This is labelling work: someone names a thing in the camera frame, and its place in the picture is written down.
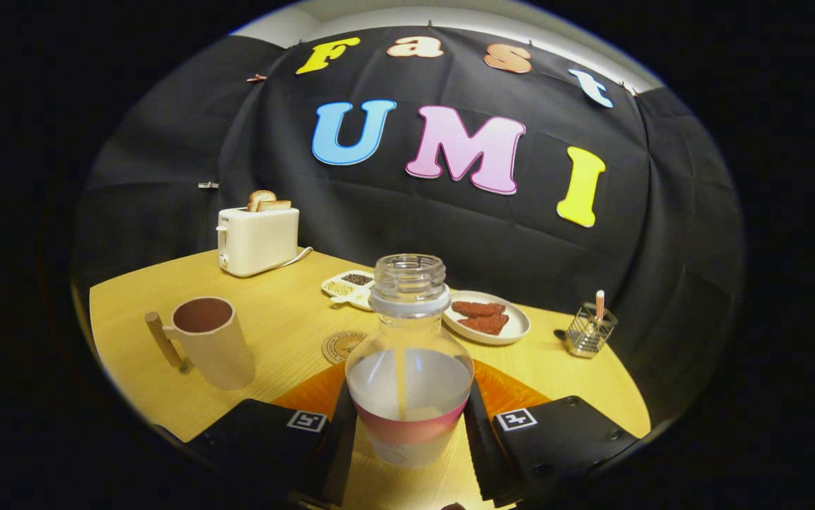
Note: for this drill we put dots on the round wooden coaster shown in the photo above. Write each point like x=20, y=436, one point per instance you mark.
x=340, y=347

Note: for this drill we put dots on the white divided bean dish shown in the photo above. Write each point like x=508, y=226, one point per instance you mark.
x=348, y=285

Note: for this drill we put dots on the toast slice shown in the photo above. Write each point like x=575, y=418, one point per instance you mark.
x=276, y=205
x=261, y=197

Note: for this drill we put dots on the clear juice bottle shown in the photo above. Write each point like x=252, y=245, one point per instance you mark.
x=407, y=397

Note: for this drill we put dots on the white round plate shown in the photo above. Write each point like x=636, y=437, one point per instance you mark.
x=517, y=327

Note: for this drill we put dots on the wooden table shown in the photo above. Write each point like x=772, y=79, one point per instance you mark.
x=287, y=319

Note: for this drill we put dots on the red meat slice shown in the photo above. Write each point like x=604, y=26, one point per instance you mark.
x=477, y=309
x=485, y=324

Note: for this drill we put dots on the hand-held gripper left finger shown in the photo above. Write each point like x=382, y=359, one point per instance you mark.
x=336, y=460

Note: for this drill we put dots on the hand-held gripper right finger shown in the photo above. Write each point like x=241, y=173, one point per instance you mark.
x=482, y=460

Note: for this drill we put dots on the white toaster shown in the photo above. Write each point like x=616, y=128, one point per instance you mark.
x=259, y=241

